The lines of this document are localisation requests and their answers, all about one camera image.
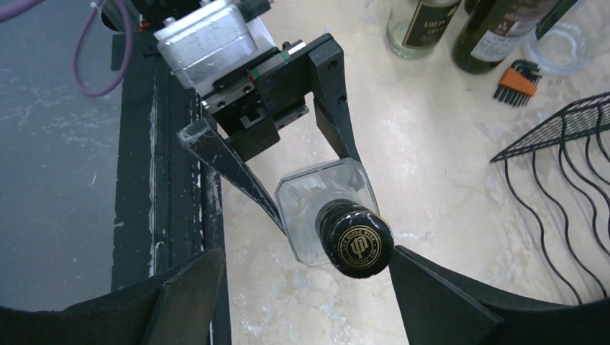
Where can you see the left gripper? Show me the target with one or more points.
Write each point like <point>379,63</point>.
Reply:
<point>263,96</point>

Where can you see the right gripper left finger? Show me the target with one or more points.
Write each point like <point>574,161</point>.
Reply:
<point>174,307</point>

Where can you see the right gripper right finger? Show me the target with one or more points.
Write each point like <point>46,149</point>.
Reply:
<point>440,306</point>

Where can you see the dark bottle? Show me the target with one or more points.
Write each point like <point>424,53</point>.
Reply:
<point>330,215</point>
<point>493,30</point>

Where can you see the clear slim bottle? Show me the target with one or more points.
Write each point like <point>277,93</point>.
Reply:
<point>414,28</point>

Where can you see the clear glass bottle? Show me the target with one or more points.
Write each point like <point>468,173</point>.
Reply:
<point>569,37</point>

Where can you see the orange hex key set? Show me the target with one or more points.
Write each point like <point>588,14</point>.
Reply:
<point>518,84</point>

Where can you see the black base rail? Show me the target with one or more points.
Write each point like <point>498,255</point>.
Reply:
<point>168,205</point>

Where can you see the black wire wine rack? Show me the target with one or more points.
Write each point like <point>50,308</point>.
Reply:
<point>551,182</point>

